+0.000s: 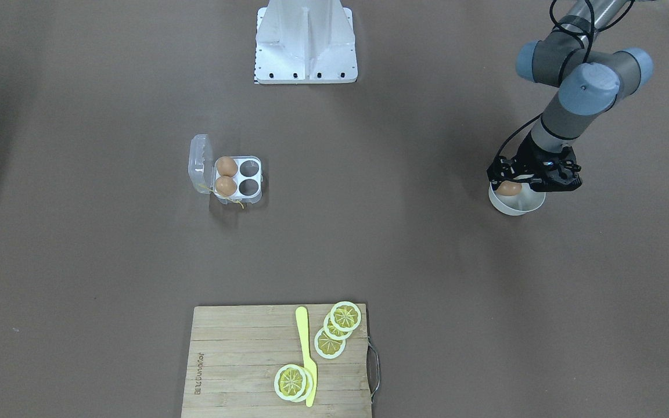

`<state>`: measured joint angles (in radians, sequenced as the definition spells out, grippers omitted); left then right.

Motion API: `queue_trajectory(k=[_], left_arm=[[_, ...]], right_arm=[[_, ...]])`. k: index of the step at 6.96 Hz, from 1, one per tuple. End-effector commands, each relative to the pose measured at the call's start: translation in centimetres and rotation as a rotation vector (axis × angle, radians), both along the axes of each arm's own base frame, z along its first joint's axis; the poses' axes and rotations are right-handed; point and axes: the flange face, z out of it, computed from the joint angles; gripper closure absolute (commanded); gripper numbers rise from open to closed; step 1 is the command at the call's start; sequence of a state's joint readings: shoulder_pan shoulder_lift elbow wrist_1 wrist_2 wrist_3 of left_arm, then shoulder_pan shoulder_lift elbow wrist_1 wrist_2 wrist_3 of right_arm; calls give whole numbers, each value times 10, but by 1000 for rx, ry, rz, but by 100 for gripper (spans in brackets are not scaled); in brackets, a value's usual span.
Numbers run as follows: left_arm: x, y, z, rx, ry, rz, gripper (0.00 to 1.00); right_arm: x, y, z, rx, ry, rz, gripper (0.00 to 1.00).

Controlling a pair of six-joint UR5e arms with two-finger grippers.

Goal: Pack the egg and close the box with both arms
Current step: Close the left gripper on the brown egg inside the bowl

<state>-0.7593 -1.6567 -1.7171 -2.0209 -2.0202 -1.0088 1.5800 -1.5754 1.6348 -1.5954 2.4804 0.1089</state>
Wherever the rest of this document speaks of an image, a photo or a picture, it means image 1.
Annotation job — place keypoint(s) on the brown egg from bowl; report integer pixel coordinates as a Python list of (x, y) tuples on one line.
[(509, 189)]

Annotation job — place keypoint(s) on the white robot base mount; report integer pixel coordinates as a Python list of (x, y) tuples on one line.
[(305, 42)]

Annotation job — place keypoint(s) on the lemon slice top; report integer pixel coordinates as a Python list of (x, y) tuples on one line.
[(280, 382)]

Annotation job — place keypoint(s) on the white bowl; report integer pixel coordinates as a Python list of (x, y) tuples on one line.
[(527, 201)]

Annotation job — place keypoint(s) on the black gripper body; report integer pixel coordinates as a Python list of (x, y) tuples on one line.
[(527, 159)]

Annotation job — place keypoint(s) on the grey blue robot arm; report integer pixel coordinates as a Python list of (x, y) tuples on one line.
[(588, 84)]

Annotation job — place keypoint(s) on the clear plastic egg box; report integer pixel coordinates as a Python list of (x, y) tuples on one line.
[(202, 173)]

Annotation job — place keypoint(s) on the brown egg slot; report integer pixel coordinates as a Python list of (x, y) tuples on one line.
[(226, 166), (225, 186)]

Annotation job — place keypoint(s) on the brown egg far slot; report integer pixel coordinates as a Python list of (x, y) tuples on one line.
[(226, 166)]

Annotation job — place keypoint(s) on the brown egg near slot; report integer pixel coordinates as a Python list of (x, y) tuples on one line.
[(225, 186)]

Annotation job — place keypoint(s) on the lemon slice outer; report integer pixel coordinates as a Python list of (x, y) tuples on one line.
[(345, 316)]

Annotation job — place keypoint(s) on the lemon slice middle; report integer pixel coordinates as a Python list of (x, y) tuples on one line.
[(332, 331)]

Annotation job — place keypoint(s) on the wooden cutting board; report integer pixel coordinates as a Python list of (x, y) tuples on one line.
[(235, 353)]

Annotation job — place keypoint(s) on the yellow plastic knife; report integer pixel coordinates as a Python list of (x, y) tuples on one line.
[(303, 328)]

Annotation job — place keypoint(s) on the lemon slice under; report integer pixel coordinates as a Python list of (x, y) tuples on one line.
[(301, 382)]

